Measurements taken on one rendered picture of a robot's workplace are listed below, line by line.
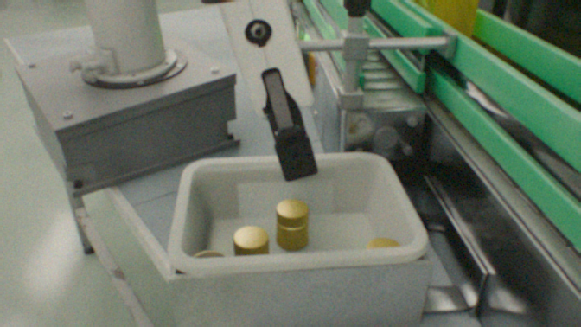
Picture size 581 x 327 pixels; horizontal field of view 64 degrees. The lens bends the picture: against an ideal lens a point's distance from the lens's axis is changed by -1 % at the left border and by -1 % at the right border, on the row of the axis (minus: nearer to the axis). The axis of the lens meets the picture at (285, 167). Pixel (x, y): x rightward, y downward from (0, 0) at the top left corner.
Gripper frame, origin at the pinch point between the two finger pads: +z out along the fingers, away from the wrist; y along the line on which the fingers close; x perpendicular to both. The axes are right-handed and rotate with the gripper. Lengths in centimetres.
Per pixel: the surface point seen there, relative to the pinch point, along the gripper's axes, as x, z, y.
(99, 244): 64, 54, 72
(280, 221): 3.5, 7.6, -1.0
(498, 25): -26.8, -0.4, 13.4
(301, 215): 1.2, 7.3, -1.4
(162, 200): 18.6, 9.2, 12.2
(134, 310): 50, 58, 45
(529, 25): -38.6, 6.7, 27.4
